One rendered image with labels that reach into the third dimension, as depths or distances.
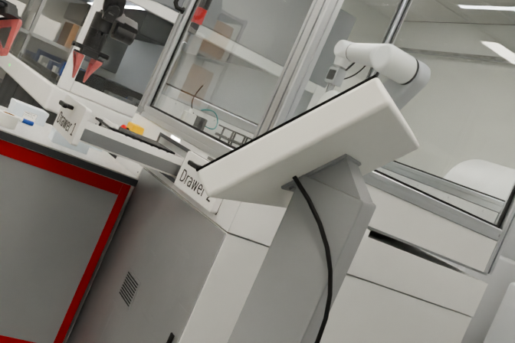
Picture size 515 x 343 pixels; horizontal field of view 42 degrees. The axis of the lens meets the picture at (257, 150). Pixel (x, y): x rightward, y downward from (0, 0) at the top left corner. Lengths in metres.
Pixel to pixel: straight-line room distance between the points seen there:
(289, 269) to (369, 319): 0.88
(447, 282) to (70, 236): 1.20
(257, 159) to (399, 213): 1.00
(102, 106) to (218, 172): 1.92
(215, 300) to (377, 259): 0.50
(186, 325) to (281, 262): 0.61
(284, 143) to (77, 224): 1.36
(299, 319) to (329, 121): 0.37
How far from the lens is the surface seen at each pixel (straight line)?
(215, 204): 1.75
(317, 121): 0.99
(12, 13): 1.44
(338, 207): 1.16
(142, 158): 2.01
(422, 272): 2.09
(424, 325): 2.18
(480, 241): 2.21
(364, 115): 0.98
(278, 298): 1.19
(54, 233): 2.27
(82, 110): 1.95
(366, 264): 1.95
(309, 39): 1.70
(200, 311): 1.74
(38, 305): 2.35
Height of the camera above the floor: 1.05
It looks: 1 degrees down
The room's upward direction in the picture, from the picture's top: 24 degrees clockwise
